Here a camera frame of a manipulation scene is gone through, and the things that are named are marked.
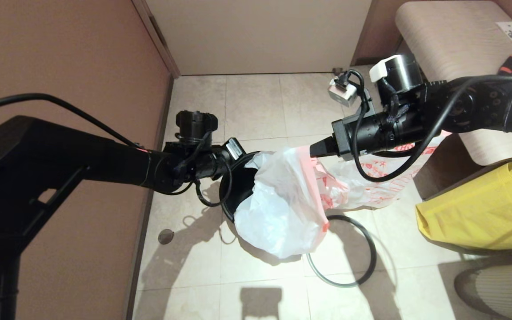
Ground grey ribbed round stool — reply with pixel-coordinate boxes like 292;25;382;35
454;262;512;320

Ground black round trash bin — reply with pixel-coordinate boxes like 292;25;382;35
219;151;266;224

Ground pale door panel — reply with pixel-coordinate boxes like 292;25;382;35
145;0;372;75

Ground white and red plastic bag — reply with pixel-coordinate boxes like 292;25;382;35
234;148;331;259

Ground spare white red plastic bag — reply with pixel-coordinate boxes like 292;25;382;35
312;131;452;210

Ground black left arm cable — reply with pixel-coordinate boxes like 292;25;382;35
0;92;146;150

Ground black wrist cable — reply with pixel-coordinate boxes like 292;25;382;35
193;168;233;208
353;75;512;183

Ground yellow fabric bag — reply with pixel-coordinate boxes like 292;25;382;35
415;160;512;250

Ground grey bin rim ring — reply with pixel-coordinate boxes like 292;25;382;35
305;215;377;288

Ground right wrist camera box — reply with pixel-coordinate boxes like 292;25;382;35
328;71;360;108

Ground brown door frame post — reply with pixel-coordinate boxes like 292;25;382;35
349;0;377;67
132;0;181;79

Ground light wood bench metal legs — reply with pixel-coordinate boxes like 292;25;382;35
374;1;512;166

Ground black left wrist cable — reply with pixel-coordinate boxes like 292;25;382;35
193;168;233;208

